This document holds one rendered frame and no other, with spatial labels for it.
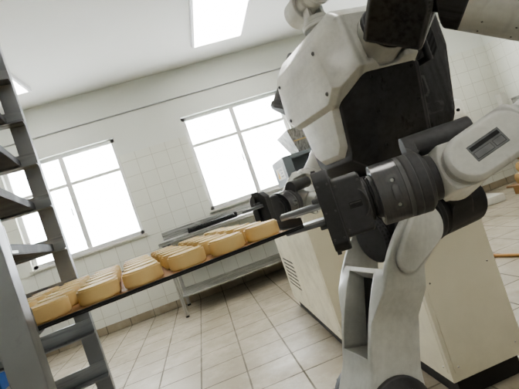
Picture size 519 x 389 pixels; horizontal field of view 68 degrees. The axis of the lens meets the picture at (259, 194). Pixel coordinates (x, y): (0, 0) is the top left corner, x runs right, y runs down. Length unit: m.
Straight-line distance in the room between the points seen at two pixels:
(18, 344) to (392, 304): 0.59
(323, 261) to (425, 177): 1.71
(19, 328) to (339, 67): 0.59
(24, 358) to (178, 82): 5.15
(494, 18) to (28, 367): 0.72
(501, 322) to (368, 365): 1.14
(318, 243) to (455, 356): 0.86
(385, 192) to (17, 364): 0.45
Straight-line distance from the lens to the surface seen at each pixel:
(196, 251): 0.51
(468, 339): 1.81
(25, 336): 0.46
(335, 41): 0.74
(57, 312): 0.51
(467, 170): 0.54
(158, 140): 5.30
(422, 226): 0.79
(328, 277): 2.24
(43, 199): 0.91
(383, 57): 0.75
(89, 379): 0.93
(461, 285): 1.75
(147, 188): 5.24
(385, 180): 0.54
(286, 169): 2.16
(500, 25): 0.70
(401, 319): 0.81
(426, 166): 0.56
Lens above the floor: 1.01
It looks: level
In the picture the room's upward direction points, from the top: 19 degrees counter-clockwise
